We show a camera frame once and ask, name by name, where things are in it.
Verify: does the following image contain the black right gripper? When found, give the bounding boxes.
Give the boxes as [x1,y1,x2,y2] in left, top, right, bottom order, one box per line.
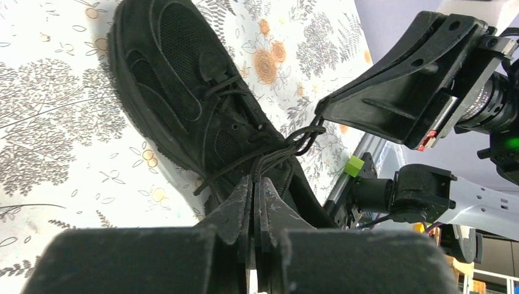
[323,11,518,153]

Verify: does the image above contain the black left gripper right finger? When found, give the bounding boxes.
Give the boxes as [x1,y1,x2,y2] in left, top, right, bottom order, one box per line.
[253,178,458,293]

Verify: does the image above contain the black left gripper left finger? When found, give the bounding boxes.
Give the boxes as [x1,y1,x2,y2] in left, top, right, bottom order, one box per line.
[23,176,252,293]

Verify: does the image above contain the black shoelace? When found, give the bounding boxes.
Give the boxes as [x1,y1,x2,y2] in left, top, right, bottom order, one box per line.
[193,97,329,197]

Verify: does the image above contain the black sneaker shoe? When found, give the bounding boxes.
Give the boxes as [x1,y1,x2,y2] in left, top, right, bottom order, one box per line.
[108,1,335,228]

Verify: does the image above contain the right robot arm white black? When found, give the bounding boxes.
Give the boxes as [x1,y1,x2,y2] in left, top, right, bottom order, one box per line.
[318,12,518,263]

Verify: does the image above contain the small green cube on base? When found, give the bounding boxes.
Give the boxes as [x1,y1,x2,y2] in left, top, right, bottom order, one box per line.
[343,156,365,178]

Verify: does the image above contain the floral patterned table mat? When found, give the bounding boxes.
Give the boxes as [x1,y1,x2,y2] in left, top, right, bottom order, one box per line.
[1,1,372,293]

